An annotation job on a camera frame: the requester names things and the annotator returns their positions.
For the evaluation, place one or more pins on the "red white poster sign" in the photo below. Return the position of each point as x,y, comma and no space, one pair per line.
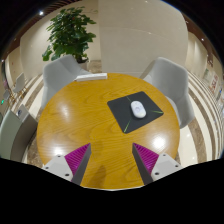
214,83

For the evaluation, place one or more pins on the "grey waste bin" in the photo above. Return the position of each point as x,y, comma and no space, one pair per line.
13,133

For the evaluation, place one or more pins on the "small white chair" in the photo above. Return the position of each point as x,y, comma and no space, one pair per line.
6,96
19,82

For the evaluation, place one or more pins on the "white power strip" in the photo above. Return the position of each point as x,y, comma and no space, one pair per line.
91,77

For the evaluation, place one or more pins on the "white cartoon-print computer mouse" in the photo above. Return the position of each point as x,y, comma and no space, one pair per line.
138,109

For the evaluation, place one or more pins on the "green leafy potted plant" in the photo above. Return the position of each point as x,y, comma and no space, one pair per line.
69,31

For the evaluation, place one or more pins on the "grey shell chair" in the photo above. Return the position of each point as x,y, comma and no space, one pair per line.
170,83
60,75

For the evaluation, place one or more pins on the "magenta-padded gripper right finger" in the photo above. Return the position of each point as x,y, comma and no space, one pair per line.
146,159

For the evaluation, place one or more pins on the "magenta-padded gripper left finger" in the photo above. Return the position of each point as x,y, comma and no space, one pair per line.
76,159

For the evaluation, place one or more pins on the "black mouse pad green lines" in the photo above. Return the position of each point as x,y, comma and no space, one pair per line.
120,111

